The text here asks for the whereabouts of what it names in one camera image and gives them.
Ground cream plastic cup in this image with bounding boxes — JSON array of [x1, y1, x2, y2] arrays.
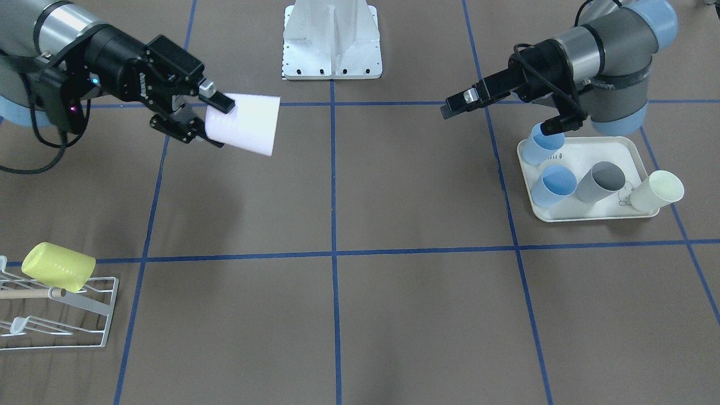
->
[[628, 170, 686, 211]]

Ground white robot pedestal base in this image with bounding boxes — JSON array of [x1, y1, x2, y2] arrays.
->
[[281, 1, 383, 80]]

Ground yellow plastic cup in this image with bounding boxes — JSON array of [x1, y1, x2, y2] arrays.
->
[[21, 242, 97, 293]]

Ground cream plastic tray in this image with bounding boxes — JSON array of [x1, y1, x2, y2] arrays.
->
[[517, 136, 660, 223]]

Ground white wire cup rack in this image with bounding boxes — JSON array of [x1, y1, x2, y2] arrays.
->
[[2, 256, 119, 352]]

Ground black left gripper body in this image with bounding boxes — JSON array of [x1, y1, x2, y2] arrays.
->
[[478, 42, 578, 107]]

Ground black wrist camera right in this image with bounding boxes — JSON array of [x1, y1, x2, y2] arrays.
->
[[28, 61, 93, 135]]

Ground grey plastic cup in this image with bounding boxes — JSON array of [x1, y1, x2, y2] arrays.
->
[[575, 161, 627, 204]]

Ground blue plastic cup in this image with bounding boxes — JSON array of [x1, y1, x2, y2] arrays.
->
[[520, 123, 565, 165], [530, 164, 578, 208]]

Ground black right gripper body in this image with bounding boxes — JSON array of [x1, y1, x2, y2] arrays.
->
[[84, 26, 205, 141]]

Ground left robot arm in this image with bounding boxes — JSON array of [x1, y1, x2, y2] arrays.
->
[[440, 1, 678, 136]]

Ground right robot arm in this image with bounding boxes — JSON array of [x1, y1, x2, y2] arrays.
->
[[2, 1, 236, 143]]

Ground blue plastic cup front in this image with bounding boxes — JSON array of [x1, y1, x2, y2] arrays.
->
[[530, 164, 578, 208]]

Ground pink plastic cup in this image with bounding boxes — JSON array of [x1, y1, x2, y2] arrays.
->
[[205, 94, 281, 156]]

